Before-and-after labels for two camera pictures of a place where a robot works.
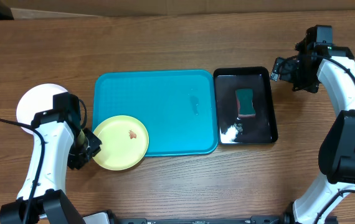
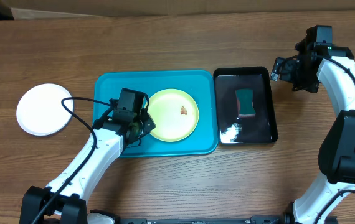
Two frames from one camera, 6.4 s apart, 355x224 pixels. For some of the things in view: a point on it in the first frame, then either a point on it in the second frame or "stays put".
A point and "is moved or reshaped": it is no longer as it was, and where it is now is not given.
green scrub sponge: (245, 104) stays put
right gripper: (285, 71) stays put
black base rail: (283, 218) stays put
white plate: (35, 99) stays put
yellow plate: (124, 142) is moved or reshaped
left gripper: (94, 146) to (148, 122)
